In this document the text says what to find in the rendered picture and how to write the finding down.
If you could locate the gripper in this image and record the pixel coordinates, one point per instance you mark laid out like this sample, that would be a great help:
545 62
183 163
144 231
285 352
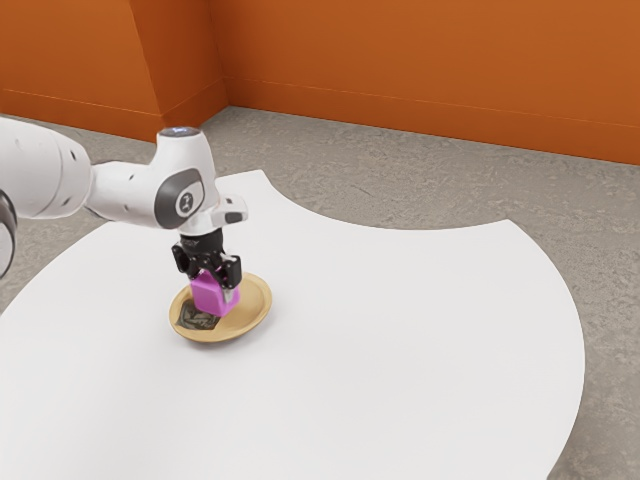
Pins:
199 250

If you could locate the pink block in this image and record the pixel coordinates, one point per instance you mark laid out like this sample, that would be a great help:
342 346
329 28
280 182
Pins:
209 297

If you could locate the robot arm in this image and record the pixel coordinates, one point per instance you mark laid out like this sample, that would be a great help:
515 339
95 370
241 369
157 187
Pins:
125 187

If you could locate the tan round plate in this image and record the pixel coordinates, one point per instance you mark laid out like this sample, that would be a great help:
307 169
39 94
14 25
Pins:
250 305

